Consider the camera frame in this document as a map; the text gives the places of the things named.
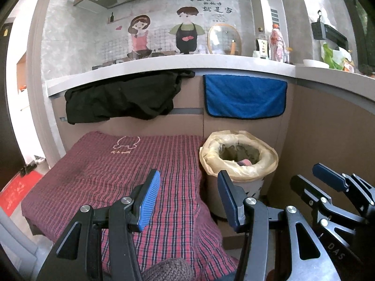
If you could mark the cartoon wall poster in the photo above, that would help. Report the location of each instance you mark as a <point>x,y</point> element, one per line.
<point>164,32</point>

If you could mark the small glass bottle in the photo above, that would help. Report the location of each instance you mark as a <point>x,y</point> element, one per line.
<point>288,56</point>

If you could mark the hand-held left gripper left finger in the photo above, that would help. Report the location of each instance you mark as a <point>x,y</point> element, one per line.
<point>149,200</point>

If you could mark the glass pot lid wooden rim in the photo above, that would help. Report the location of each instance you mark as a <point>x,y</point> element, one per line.
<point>222,39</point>

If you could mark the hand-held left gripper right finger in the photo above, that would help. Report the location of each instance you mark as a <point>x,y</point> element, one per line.
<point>228,203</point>

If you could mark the blue hanging towel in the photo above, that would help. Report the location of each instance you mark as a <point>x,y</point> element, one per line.
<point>246,96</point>

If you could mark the dark potted plant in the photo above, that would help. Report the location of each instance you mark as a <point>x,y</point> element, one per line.
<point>367,70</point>

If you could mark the grey kitchen counter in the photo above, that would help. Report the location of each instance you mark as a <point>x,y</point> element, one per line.
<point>190,66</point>

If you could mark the red label plastic bottle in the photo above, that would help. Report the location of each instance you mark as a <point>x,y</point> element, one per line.
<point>277,45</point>

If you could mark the red doormat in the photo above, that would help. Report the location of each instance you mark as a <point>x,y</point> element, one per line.
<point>17,194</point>

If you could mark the orange packet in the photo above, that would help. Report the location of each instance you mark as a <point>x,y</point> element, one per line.
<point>348,66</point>

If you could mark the red plaid cloth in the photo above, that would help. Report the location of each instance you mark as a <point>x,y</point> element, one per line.
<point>88,175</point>

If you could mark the black hanging cloth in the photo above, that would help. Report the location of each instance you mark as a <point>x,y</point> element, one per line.
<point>123,99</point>

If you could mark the black wall rack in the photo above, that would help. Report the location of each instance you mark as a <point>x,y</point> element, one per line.
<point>329,35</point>

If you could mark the white bowl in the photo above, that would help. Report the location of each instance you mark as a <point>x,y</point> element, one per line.
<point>315,63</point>

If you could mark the white trash bin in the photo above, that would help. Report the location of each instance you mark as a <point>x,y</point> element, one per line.
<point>249,190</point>

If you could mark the brown knitted cloth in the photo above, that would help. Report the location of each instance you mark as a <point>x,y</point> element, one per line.
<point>168,270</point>

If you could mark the brown crumpled paper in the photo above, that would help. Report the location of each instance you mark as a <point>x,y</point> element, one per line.
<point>234,152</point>

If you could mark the dark shoes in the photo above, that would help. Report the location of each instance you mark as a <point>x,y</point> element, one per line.
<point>28,169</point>

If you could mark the green white plastic bag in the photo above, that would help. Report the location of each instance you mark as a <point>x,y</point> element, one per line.
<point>334,57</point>

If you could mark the dark sauce bottle white label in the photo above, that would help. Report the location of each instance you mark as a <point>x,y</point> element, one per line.
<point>262,46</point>

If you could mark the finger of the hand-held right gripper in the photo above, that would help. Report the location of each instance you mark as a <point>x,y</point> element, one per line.
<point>329,175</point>
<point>307,191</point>

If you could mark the dark door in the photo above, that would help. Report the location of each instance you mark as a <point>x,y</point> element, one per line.
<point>8,108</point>

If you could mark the small white jar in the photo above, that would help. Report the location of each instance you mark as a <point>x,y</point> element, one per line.
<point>256,54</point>

